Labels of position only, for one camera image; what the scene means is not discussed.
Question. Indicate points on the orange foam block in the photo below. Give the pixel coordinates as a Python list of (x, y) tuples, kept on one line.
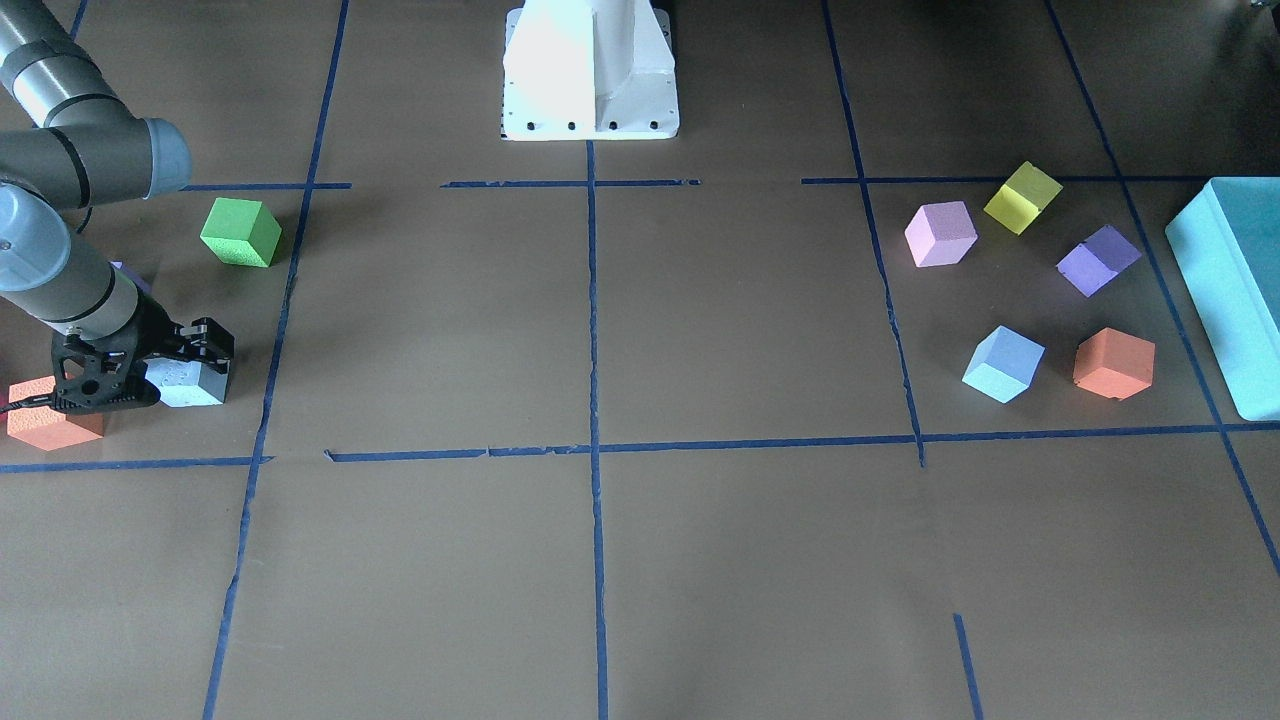
[(1114, 364), (49, 430)]

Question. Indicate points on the yellow foam block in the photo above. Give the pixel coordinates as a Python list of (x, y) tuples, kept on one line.
[(1022, 198)]

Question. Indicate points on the pink foam block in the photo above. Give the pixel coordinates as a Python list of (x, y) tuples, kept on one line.
[(940, 233)]

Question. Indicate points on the teal plastic bin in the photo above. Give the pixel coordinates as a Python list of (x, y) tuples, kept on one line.
[(1226, 242)]

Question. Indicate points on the light blue foam block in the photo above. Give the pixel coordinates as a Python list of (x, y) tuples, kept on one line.
[(1003, 364), (183, 384)]

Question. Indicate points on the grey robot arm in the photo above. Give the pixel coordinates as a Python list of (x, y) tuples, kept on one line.
[(86, 149)]

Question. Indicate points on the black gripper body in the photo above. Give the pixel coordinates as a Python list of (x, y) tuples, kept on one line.
[(160, 333)]

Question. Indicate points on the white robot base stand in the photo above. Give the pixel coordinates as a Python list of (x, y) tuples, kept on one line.
[(589, 71)]

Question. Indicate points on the purple foam block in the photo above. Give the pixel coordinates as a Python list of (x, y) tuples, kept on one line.
[(133, 277), (1098, 260)]

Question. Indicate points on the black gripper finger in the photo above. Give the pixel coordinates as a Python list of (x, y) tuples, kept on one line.
[(206, 342), (55, 400)]

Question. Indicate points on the green foam block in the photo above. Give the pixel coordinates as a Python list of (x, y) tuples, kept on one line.
[(241, 232)]

